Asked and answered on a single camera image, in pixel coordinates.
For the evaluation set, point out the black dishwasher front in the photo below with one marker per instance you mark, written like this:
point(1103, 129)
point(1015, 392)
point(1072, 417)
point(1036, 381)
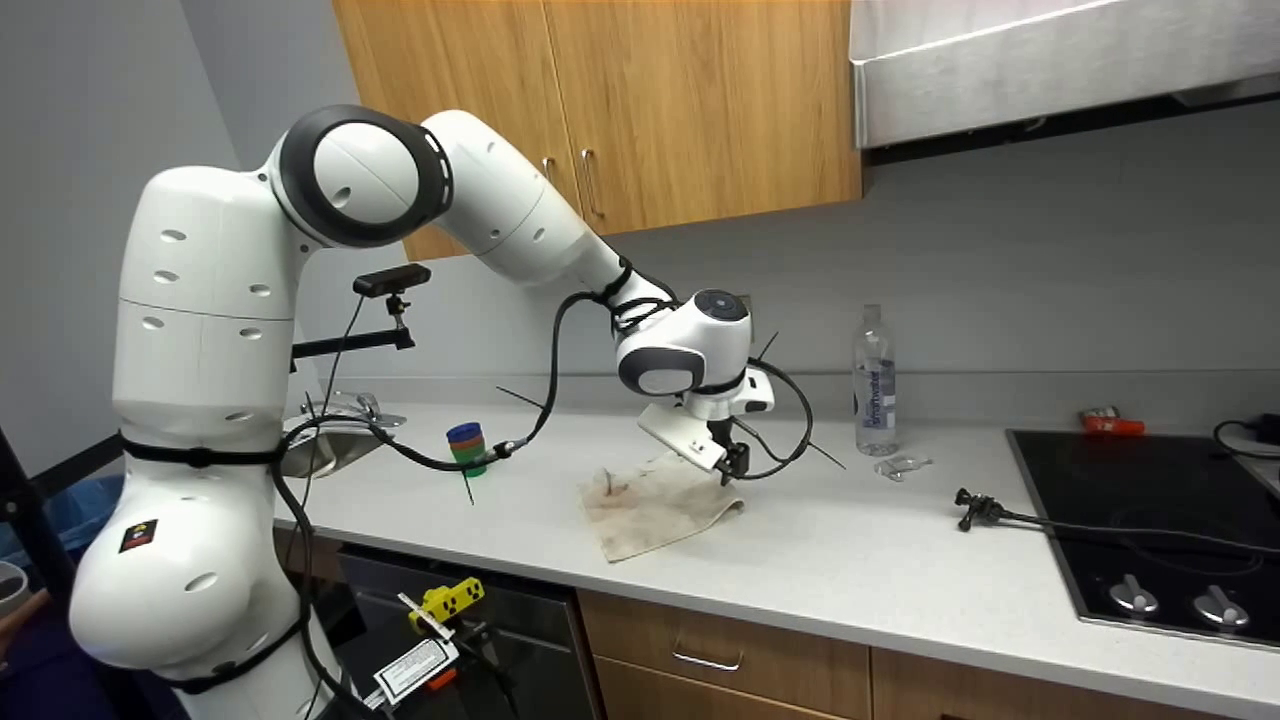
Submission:
point(534, 640)

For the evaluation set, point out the yellow black tool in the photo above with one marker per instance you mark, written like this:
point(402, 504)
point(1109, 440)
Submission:
point(454, 603)

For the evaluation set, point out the clear plastic water bottle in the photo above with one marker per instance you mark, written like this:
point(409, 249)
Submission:
point(876, 392)

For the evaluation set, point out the steel sink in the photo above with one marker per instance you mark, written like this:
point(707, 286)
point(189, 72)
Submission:
point(314, 453)

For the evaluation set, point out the small black clamp mount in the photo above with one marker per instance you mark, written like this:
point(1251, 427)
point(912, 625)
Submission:
point(982, 504)

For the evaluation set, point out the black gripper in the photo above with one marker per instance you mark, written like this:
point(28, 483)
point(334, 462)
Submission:
point(727, 433)

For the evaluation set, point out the blue plastic bin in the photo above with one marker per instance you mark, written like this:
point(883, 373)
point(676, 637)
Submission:
point(87, 513)

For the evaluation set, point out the plain wooden drawer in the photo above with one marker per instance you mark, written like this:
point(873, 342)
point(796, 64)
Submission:
point(962, 692)

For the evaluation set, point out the black camera on stand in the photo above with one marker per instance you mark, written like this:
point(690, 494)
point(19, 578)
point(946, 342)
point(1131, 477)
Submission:
point(391, 276)

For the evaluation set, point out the stained beige cloth towel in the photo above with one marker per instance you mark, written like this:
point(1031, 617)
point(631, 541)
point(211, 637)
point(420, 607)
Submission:
point(654, 513)

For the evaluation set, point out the wooden upper cabinet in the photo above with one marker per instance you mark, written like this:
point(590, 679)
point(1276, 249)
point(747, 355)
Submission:
point(695, 107)

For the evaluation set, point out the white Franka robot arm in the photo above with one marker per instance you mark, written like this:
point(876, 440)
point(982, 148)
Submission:
point(200, 332)

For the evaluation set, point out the small white device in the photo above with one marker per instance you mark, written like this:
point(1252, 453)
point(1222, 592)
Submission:
point(415, 670)

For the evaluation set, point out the silver cooktop knob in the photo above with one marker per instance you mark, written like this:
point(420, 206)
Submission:
point(1222, 608)
point(1132, 598)

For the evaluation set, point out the steel range hood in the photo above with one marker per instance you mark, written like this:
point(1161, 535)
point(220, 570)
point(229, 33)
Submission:
point(1067, 72)

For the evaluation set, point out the clear plastic wrapper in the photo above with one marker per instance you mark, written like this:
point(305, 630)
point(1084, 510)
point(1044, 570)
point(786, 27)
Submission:
point(901, 466)

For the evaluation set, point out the small red object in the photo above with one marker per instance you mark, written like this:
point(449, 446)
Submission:
point(1109, 422)

